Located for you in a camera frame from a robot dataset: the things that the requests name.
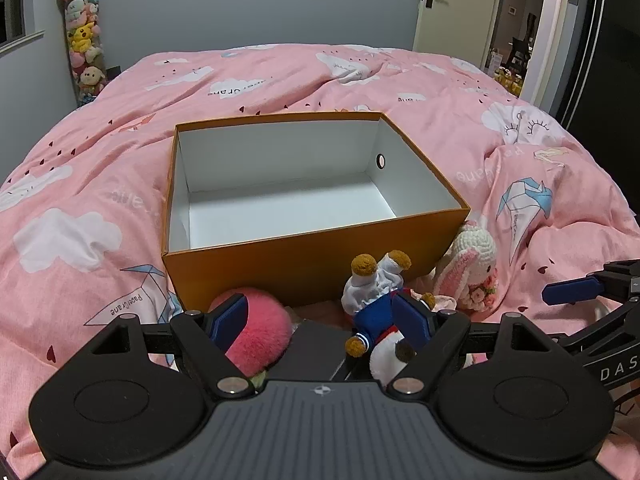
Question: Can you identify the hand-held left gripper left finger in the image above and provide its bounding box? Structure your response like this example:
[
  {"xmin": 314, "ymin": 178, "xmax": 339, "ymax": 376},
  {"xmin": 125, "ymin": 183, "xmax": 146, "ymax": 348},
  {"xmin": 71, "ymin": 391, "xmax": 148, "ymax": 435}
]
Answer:
[{"xmin": 89, "ymin": 294, "xmax": 256, "ymax": 401}]

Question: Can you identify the black wardrobe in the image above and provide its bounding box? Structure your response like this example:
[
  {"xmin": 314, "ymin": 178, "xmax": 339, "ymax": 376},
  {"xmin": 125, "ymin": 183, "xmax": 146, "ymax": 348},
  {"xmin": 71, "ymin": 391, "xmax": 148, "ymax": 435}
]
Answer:
[{"xmin": 555, "ymin": 0, "xmax": 640, "ymax": 133}]

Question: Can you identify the duck plush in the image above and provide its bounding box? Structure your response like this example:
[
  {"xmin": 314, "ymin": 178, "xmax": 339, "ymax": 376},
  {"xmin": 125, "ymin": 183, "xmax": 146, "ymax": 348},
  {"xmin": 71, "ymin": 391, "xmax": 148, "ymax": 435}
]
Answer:
[{"xmin": 341, "ymin": 249, "xmax": 437, "ymax": 382}]

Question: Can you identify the dark window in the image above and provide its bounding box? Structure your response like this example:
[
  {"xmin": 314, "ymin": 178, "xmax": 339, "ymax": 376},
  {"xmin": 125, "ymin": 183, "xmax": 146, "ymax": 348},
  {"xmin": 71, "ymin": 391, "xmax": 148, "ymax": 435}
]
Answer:
[{"xmin": 0, "ymin": 0, "xmax": 27, "ymax": 48}]

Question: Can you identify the white crochet bunny doll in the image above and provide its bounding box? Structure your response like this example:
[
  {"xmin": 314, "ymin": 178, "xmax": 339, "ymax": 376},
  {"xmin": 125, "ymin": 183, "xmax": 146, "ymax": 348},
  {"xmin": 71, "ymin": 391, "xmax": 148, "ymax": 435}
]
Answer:
[{"xmin": 432, "ymin": 220, "xmax": 499, "ymax": 313}]

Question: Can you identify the orange cardboard box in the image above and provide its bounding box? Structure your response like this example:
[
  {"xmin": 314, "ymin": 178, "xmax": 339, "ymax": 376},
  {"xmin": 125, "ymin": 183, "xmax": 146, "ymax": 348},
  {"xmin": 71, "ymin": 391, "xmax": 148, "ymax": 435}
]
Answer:
[{"xmin": 161, "ymin": 111, "xmax": 472, "ymax": 314}]

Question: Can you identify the pink fluffy pompom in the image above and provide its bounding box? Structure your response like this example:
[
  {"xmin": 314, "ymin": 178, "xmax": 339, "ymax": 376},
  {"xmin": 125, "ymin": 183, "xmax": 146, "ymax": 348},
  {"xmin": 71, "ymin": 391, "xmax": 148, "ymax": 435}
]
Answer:
[{"xmin": 207, "ymin": 287, "xmax": 294, "ymax": 378}]

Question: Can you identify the holder of plush toys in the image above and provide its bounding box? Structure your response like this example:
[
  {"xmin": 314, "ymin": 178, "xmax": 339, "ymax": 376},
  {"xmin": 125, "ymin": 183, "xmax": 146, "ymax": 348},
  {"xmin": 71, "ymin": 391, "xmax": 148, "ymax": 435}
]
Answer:
[{"xmin": 56, "ymin": 0, "xmax": 109, "ymax": 109}]

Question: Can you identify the pink printed blanket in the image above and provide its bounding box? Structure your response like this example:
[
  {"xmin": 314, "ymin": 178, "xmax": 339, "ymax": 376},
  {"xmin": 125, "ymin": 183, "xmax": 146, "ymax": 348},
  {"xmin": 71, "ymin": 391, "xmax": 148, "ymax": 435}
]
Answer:
[{"xmin": 0, "ymin": 42, "xmax": 640, "ymax": 480}]

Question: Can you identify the cream door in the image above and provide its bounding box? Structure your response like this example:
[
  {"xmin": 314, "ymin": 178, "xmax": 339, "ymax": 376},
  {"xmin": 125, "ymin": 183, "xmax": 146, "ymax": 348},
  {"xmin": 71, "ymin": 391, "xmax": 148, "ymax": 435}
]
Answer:
[{"xmin": 412, "ymin": 0, "xmax": 508, "ymax": 68}]

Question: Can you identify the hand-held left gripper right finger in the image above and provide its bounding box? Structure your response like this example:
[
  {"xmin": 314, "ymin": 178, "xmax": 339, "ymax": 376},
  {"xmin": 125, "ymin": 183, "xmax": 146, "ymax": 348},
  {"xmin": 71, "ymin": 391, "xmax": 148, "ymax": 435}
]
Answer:
[{"xmin": 386, "ymin": 293, "xmax": 556, "ymax": 401}]

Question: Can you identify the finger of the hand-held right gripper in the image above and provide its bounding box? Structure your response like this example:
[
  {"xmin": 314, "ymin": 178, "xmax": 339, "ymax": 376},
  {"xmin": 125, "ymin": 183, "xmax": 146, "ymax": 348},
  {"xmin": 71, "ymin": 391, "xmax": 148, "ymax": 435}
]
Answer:
[{"xmin": 542, "ymin": 260, "xmax": 640, "ymax": 307}]

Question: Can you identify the dark grey textured box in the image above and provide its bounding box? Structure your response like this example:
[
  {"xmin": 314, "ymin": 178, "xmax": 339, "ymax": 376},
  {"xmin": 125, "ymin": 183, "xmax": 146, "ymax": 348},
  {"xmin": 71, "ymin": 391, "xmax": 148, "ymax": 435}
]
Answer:
[{"xmin": 287, "ymin": 321, "xmax": 354, "ymax": 384}]

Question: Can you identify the dark dining chair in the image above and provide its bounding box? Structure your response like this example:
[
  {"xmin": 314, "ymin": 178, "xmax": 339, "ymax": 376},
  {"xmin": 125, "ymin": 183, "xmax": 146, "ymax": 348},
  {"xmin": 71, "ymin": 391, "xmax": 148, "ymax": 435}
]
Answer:
[{"xmin": 510, "ymin": 35, "xmax": 534, "ymax": 69}]

